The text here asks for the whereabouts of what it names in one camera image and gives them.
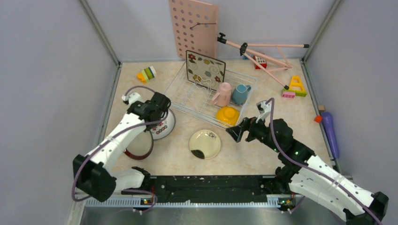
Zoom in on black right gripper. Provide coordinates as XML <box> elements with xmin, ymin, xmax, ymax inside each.
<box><xmin>226</xmin><ymin>112</ymin><xmax>282</xmax><ymax>152</ymax></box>

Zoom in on yellow bowl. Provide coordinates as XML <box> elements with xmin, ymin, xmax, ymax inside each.
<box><xmin>215</xmin><ymin>106</ymin><xmax>240</xmax><ymax>127</ymax></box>

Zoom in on cream small leaf plate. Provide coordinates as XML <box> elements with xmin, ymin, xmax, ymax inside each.
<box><xmin>189</xmin><ymin>129</ymin><xmax>222</xmax><ymax>160</ymax></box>

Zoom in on pink mug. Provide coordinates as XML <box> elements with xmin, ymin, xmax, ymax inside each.
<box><xmin>211</xmin><ymin>82</ymin><xmax>232</xmax><ymax>107</ymax></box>

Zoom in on blue mug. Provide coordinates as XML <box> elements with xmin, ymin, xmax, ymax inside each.
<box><xmin>231</xmin><ymin>84</ymin><xmax>252</xmax><ymax>105</ymax></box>

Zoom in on red rimmed white plate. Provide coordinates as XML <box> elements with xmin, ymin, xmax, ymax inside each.
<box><xmin>124</xmin><ymin>132</ymin><xmax>154</xmax><ymax>160</ymax></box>

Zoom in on square floral plate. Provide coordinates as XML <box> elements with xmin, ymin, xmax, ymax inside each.
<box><xmin>186</xmin><ymin>50</ymin><xmax>226</xmax><ymax>90</ymax></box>

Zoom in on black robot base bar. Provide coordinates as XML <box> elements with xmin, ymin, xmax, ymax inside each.
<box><xmin>138</xmin><ymin>175</ymin><xmax>297</xmax><ymax>195</ymax></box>

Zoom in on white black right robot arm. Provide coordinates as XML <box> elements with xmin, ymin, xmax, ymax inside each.
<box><xmin>226</xmin><ymin>117</ymin><xmax>389</xmax><ymax>225</ymax></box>

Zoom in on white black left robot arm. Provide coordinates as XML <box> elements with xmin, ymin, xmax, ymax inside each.
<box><xmin>73</xmin><ymin>92</ymin><xmax>171</xmax><ymax>202</ymax></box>

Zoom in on yellow green pink toy blocks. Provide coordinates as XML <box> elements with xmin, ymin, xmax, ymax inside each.
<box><xmin>281</xmin><ymin>76</ymin><xmax>307</xmax><ymax>98</ymax></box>

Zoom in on red toy block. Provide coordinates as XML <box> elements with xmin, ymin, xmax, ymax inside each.
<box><xmin>253</xmin><ymin>55</ymin><xmax>267</xmax><ymax>68</ymax></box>

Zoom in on pink tripod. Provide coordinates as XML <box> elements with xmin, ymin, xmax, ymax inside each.
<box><xmin>217</xmin><ymin>33</ymin><xmax>310</xmax><ymax>90</ymax></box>

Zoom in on orange small cube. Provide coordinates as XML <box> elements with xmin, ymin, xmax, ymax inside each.
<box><xmin>314</xmin><ymin>115</ymin><xmax>322</xmax><ymax>123</ymax></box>

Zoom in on pink pegboard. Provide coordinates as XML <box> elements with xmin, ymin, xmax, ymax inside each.
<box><xmin>168</xmin><ymin>0</ymin><xmax>219</xmax><ymax>59</ymax></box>

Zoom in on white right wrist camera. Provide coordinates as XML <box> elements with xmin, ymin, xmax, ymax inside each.
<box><xmin>256</xmin><ymin>100</ymin><xmax>272</xmax><ymax>123</ymax></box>

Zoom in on white wire dish rack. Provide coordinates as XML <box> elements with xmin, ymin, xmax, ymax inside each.
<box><xmin>164</xmin><ymin>63</ymin><xmax>257</xmax><ymax>128</ymax></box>

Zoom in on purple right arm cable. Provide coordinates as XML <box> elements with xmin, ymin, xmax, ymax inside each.
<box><xmin>265</xmin><ymin>97</ymin><xmax>384</xmax><ymax>225</ymax></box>

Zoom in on purple handle tool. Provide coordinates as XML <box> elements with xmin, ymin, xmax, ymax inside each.
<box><xmin>321</xmin><ymin>112</ymin><xmax>340</xmax><ymax>158</ymax></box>

